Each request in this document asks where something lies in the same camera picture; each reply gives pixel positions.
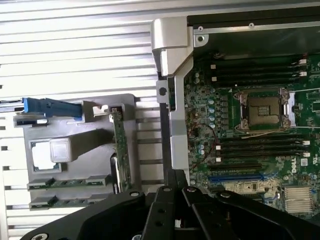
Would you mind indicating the green RAM stick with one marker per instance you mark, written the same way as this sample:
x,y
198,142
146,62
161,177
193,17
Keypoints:
x,y
67,202
70,183

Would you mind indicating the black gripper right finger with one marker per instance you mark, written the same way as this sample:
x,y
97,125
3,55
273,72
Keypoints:
x,y
225,220

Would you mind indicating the metal CPU socket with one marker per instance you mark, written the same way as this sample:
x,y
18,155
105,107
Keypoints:
x,y
262,110

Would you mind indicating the black RAM slot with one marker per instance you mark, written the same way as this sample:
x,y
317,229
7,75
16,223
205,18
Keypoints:
x,y
262,158
262,151
255,67
255,81
262,144
255,74
255,60
272,137

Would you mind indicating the black expansion slot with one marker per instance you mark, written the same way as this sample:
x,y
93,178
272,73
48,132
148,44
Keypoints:
x,y
235,167

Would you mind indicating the silver finned heatsink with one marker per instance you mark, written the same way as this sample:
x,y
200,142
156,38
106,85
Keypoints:
x,y
298,201

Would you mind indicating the blue plastic connector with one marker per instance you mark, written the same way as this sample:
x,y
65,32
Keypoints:
x,y
52,108

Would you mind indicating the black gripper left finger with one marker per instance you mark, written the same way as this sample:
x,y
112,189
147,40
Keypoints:
x,y
162,215

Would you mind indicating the silver CPU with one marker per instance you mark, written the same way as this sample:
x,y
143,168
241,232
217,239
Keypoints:
x,y
60,150

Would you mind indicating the silver open PC case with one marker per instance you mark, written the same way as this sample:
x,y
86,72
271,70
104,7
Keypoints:
x,y
178,100

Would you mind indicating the green memory module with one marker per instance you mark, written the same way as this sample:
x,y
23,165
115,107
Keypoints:
x,y
122,150

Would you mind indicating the green Dell motherboard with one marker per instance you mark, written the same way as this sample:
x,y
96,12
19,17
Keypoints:
x,y
225,105

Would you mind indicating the blue expansion slot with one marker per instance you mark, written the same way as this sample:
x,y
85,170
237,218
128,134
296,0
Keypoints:
x,y
237,178

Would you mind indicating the grey plastic parts rack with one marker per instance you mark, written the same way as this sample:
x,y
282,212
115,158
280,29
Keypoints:
x,y
97,145

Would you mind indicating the thin metal locking lever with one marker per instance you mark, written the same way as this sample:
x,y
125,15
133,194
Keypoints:
x,y
305,89

